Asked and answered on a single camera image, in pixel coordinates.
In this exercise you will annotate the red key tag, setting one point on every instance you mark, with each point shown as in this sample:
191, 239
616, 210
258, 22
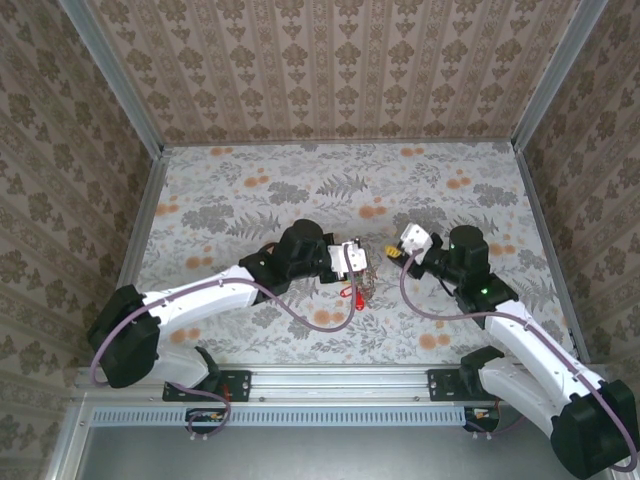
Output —
358, 300
341, 292

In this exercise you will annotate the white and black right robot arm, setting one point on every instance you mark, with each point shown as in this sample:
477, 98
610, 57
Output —
525, 345

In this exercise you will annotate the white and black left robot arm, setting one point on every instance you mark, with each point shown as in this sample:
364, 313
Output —
200, 300

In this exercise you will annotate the black wiring box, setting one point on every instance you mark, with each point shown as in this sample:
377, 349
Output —
205, 417
480, 419

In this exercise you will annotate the grey metal panel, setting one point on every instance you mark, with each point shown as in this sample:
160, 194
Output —
325, 455

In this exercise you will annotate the aluminium table side rail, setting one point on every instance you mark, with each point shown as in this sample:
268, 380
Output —
145, 225
550, 250

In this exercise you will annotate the thin aluminium table edge rail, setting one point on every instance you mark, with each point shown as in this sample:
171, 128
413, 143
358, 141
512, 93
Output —
400, 143

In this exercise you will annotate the long aluminium base rail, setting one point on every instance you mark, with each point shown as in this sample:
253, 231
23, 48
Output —
340, 382

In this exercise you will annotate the short aluminium frame post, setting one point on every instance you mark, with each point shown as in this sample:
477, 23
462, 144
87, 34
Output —
65, 450

